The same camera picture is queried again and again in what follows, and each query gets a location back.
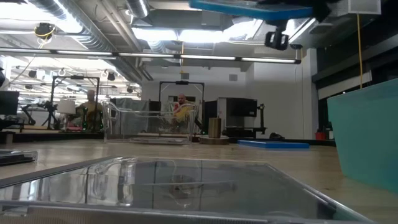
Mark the blue plastic disc case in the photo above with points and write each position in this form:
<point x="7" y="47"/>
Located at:
<point x="273" y="144"/>
<point x="248" y="11"/>

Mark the clear jewel case black spine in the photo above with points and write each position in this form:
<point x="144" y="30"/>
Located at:
<point x="202" y="186"/>

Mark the clear jewel case grey insert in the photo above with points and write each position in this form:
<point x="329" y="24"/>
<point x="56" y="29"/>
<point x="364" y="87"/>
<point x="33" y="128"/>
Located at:
<point x="15" y="157"/>

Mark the white ceiling vent box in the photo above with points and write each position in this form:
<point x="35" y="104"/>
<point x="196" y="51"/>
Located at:
<point x="363" y="6"/>

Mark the black white cabinet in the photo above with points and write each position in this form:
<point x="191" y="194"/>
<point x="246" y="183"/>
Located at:
<point x="242" y="107"/>

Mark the red cup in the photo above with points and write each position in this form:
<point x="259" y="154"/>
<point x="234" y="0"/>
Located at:
<point x="319" y="136"/>

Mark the black dome object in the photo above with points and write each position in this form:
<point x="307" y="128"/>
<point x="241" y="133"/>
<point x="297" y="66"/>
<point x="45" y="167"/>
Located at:
<point x="276" y="136"/>

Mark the green translucent tray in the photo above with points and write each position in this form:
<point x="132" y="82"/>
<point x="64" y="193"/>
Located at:
<point x="367" y="137"/>

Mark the person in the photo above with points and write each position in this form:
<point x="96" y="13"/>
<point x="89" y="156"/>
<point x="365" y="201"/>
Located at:
<point x="182" y="101"/>
<point x="91" y="107"/>

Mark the black bar strip lights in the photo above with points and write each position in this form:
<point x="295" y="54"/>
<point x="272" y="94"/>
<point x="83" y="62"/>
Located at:
<point x="149" y="55"/>

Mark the clear plastic bin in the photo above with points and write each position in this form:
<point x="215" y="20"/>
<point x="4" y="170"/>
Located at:
<point x="149" y="124"/>

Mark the white lampshade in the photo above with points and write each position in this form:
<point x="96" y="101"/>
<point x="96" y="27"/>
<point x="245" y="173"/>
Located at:
<point x="66" y="106"/>

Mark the black tripod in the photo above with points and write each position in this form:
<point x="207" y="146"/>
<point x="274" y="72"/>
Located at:
<point x="49" y="109"/>

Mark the black monitor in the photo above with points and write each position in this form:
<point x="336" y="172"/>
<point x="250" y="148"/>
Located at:
<point x="8" y="102"/>

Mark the ceiling security camera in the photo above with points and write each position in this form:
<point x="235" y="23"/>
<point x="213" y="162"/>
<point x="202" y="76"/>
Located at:
<point x="295" y="46"/>

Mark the black rig frame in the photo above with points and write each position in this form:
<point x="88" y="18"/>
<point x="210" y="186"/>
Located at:
<point x="182" y="82"/>
<point x="74" y="77"/>

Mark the silver ventilation duct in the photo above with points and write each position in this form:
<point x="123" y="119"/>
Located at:
<point x="77" y="25"/>

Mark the black aluminium table frame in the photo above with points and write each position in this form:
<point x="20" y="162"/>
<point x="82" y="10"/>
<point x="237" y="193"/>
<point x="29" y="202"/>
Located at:
<point x="62" y="136"/>

